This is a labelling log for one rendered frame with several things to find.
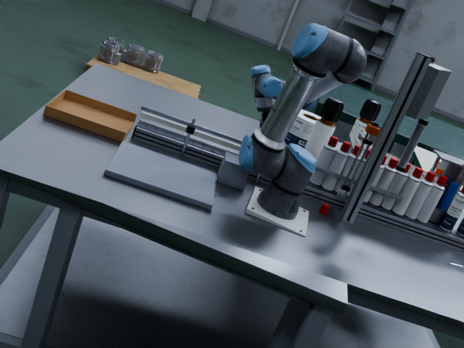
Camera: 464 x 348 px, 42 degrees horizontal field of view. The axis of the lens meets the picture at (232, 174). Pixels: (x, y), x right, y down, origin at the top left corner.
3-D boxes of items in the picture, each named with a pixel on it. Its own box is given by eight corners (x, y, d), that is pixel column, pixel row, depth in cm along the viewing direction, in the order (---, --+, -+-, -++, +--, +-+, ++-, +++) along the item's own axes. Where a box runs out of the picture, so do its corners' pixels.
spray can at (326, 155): (317, 181, 244) (338, 136, 237) (322, 187, 239) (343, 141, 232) (306, 179, 242) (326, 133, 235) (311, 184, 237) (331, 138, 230)
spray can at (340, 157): (334, 190, 241) (355, 145, 234) (329, 192, 237) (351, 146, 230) (323, 184, 243) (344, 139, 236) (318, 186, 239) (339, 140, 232)
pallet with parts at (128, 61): (200, 99, 653) (210, 70, 642) (192, 117, 578) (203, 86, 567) (99, 61, 645) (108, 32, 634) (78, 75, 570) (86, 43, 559)
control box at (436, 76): (428, 118, 225) (451, 71, 219) (415, 119, 211) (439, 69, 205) (404, 107, 230) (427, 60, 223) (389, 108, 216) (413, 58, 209)
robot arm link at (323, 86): (387, 44, 183) (310, 91, 228) (355, 31, 180) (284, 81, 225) (380, 78, 180) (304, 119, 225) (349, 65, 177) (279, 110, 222)
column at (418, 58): (350, 219, 232) (428, 55, 209) (352, 224, 228) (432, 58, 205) (339, 216, 231) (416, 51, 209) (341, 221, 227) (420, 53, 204)
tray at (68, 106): (134, 123, 246) (137, 114, 244) (122, 142, 221) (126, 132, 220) (63, 98, 242) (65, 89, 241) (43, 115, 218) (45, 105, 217)
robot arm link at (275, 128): (275, 186, 203) (357, 46, 176) (235, 174, 199) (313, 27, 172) (270, 166, 213) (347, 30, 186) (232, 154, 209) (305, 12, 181)
